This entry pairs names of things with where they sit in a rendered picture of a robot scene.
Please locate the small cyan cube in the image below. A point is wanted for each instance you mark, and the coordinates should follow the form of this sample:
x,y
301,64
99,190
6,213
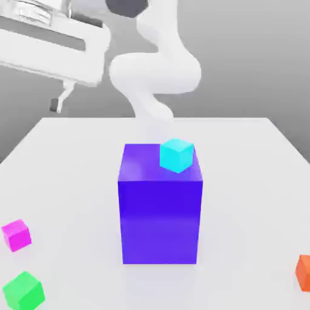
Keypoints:
x,y
176,156

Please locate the large purple box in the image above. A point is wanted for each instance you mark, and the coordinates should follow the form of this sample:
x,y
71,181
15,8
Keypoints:
x,y
159,218

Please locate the small green cube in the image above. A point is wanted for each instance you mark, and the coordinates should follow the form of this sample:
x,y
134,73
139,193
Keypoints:
x,y
23,291

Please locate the small orange cube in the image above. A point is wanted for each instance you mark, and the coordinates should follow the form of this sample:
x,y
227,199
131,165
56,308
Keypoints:
x,y
304,272

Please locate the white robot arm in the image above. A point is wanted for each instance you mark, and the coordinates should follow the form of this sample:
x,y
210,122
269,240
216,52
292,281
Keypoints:
x,y
159,72

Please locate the small magenta cube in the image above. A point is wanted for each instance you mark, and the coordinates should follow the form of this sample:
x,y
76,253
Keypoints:
x,y
16,236

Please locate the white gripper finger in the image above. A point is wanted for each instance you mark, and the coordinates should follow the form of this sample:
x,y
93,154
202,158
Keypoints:
x,y
65,93

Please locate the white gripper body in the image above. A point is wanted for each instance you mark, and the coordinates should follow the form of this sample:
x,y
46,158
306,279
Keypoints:
x,y
48,58

